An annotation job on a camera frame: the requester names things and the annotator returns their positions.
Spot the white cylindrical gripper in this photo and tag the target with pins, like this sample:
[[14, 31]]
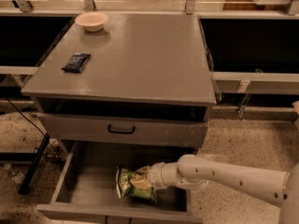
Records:
[[154, 174]]

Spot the green jalapeno chip bag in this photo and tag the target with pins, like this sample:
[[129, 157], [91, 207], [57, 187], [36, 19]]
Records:
[[125, 188]]

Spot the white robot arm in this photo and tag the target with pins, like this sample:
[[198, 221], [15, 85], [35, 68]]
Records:
[[190, 172]]

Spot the closed grey top drawer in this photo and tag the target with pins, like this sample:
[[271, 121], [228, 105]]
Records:
[[153, 132]]

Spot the open grey middle drawer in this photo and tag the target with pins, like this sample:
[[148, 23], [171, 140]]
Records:
[[86, 190]]

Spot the grey drawer cabinet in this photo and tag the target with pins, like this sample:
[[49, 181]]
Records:
[[142, 66]]

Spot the dark blue snack bag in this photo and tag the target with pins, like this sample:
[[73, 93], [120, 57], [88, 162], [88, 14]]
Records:
[[76, 63]]

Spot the black table leg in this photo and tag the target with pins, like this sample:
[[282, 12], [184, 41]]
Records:
[[25, 185]]

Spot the clear plastic bottle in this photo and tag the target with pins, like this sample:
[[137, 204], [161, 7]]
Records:
[[14, 173]]

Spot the cream round bowl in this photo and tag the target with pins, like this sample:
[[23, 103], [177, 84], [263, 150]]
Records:
[[92, 21]]

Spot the black drawer handle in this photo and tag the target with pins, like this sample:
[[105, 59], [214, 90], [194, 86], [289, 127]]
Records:
[[119, 130]]

